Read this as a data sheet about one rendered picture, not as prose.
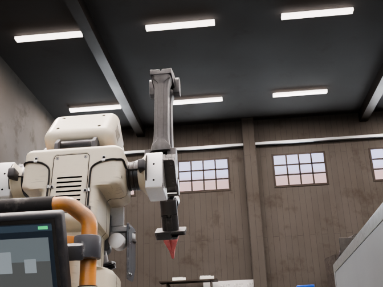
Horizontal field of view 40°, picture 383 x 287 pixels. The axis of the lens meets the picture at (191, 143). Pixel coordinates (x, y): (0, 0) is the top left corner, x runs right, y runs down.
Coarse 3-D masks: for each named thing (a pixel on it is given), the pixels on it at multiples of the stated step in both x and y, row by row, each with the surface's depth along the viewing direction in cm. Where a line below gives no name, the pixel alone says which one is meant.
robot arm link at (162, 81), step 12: (156, 72) 183; (168, 72) 182; (156, 84) 181; (168, 84) 181; (156, 96) 178; (168, 96) 179; (156, 108) 176; (168, 108) 177; (156, 120) 173; (168, 120) 174; (156, 132) 171; (168, 132) 172; (156, 144) 168; (168, 144) 168; (168, 156) 165
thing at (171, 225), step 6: (162, 216) 177; (174, 216) 177; (162, 222) 177; (168, 222) 176; (174, 222) 177; (162, 228) 178; (168, 228) 176; (174, 228) 177; (180, 228) 180; (156, 234) 176; (174, 234) 177; (180, 234) 176
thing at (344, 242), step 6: (342, 240) 1072; (348, 240) 1074; (342, 246) 1068; (342, 252) 1064; (330, 258) 1115; (336, 258) 1089; (330, 264) 1116; (330, 270) 1117; (330, 276) 1118; (330, 282) 1118
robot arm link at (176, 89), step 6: (174, 78) 191; (150, 84) 191; (174, 84) 190; (150, 90) 190; (174, 90) 189; (180, 90) 193; (150, 96) 190; (174, 96) 191; (180, 96) 191; (168, 192) 177
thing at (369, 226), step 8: (376, 216) 153; (368, 224) 165; (376, 224) 154; (360, 232) 180; (368, 232) 166; (352, 240) 198; (360, 240) 181; (352, 248) 199; (344, 256) 221; (336, 264) 248
